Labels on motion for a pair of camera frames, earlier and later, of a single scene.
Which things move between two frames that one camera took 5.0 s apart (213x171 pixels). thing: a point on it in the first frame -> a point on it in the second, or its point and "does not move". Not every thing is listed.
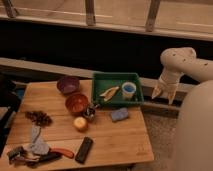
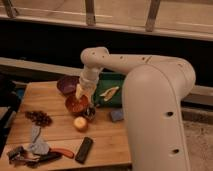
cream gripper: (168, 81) -> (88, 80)
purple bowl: (68, 84) does not move
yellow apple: (80, 124) does not move
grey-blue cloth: (37, 146) does not move
